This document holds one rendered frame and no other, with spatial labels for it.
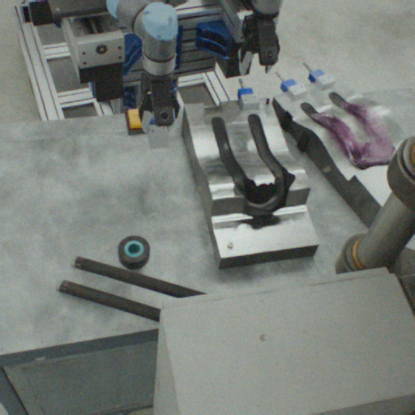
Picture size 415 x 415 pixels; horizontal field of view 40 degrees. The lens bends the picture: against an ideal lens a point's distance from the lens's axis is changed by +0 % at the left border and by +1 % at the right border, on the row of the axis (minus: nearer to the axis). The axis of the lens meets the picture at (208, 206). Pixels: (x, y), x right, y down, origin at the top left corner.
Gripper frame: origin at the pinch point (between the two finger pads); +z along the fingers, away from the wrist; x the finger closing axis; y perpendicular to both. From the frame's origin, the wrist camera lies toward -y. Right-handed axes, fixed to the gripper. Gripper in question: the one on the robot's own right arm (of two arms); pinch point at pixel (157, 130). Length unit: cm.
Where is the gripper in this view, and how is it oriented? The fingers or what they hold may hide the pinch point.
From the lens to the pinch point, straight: 153.7
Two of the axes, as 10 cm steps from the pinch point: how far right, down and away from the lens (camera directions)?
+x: -9.7, 1.2, -2.0
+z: -1.0, 5.7, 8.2
